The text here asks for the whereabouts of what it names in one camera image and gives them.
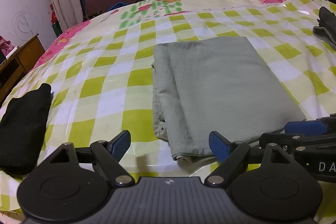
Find light green pants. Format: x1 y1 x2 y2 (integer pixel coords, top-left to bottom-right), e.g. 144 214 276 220
152 36 305 162

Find dark grey folded garment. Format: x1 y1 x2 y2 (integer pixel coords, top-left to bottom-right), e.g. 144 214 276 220
318 6 335 40

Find wooden side cabinet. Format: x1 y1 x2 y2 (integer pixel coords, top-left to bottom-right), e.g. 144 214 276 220
0 34 45 105

